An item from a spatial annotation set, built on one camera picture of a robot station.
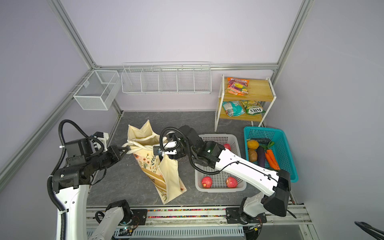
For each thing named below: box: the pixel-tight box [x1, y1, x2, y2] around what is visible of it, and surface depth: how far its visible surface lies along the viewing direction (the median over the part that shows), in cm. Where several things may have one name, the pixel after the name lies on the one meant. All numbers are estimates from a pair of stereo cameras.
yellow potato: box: [247, 139, 260, 150], surface depth 97 cm
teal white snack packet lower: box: [222, 100, 245, 117], surface depth 98 cm
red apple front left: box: [201, 176, 213, 189], surface depth 82 cm
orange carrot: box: [265, 149, 281, 171], surface depth 94 cm
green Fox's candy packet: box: [241, 100, 267, 116], surface depth 99 cm
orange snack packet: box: [225, 77, 250, 96], surface depth 84 cm
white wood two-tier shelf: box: [214, 74, 277, 132], surface depth 90 cm
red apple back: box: [226, 176, 238, 189], surface depth 81 cm
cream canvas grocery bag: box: [121, 119, 187, 205], surface depth 72 cm
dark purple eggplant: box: [257, 146, 266, 168], surface depth 95 cm
